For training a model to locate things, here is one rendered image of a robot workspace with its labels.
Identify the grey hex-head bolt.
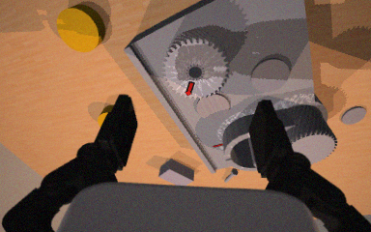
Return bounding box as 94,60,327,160
224,169,239,183

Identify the dark grey block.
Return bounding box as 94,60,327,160
158,159,194,186

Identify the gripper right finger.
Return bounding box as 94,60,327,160
249,100,371,232

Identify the grey toothed gear with red arrow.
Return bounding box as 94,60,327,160
162,30,230,100

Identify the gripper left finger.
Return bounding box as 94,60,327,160
2,95,138,232

